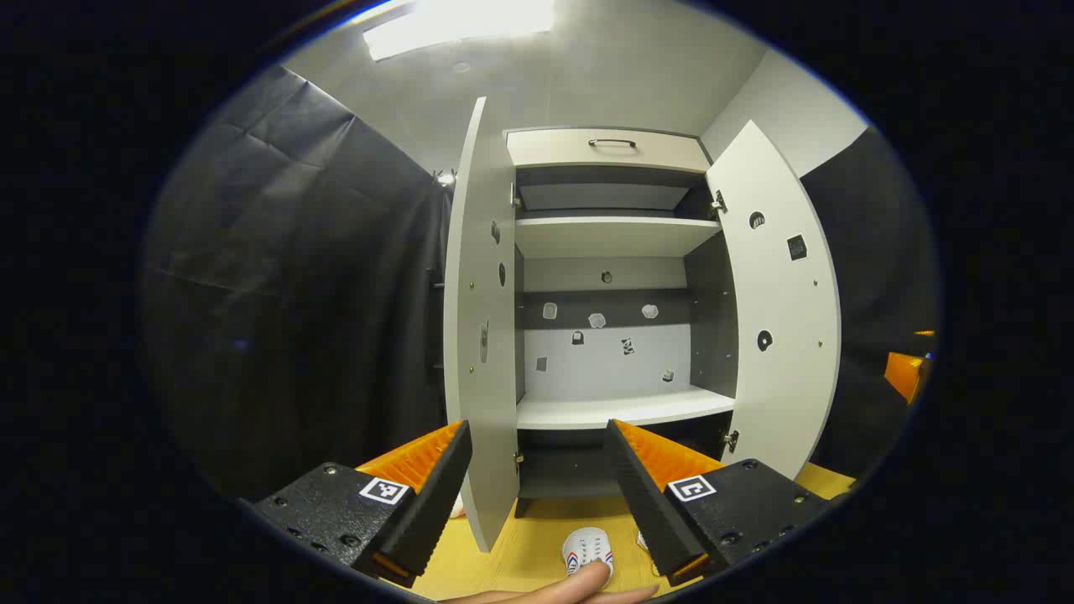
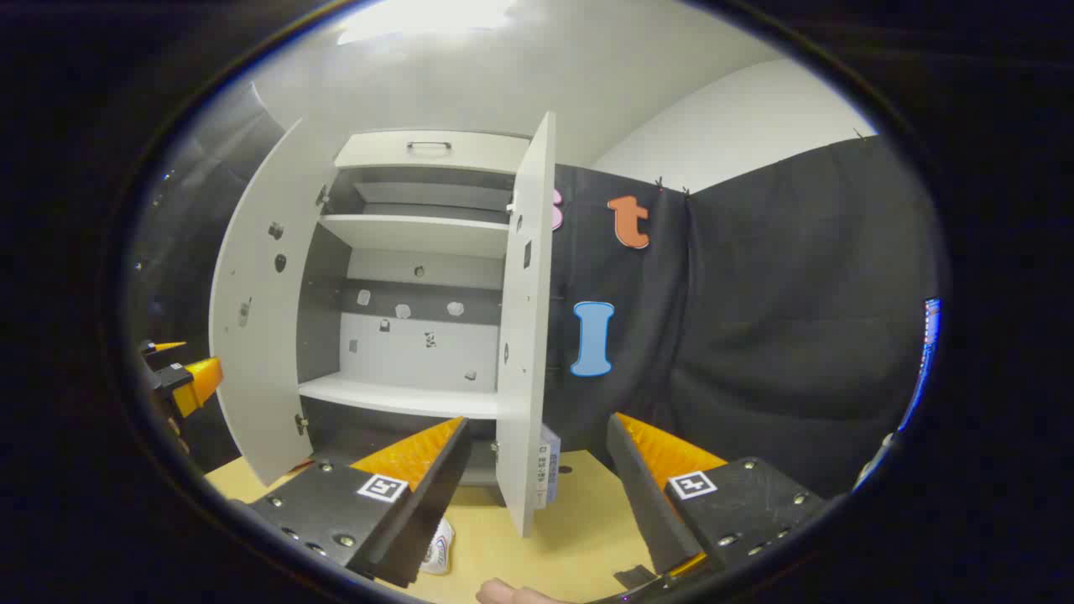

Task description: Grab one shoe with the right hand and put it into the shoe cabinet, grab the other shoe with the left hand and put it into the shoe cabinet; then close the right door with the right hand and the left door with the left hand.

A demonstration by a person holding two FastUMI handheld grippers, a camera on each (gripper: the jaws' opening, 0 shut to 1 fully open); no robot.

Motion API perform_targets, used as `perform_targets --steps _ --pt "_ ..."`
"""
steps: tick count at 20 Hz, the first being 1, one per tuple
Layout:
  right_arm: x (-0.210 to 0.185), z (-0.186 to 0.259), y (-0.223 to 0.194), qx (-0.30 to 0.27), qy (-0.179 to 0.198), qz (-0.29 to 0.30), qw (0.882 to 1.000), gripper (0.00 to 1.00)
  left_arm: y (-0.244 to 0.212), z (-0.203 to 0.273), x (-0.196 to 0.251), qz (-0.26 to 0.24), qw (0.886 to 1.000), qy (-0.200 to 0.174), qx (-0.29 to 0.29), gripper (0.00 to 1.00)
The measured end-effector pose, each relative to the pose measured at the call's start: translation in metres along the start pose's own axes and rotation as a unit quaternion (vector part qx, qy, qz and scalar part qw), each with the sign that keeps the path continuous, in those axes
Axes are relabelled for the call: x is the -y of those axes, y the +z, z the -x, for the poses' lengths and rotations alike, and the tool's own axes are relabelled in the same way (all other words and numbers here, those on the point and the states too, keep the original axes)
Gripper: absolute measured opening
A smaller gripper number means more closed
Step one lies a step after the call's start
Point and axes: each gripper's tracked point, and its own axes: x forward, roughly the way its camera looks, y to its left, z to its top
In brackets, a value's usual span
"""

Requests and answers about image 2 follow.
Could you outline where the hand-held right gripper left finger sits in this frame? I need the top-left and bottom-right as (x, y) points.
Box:
(228, 415), (472, 590)

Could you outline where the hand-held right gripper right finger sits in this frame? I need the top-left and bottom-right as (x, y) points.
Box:
(606, 411), (830, 588)

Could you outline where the white shoe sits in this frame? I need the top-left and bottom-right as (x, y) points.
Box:
(420, 518), (456, 575)

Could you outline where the white shoe cabinet door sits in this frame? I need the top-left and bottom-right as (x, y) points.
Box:
(208, 117), (338, 487)
(495, 112), (556, 538)

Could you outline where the white shoe cabinet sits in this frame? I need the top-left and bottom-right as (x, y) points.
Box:
(296, 128), (538, 487)

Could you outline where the blue grey book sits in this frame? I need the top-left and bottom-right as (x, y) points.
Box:
(541, 424), (562, 502)

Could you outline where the black backdrop cloth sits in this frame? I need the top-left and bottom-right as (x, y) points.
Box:
(126, 84), (942, 497)

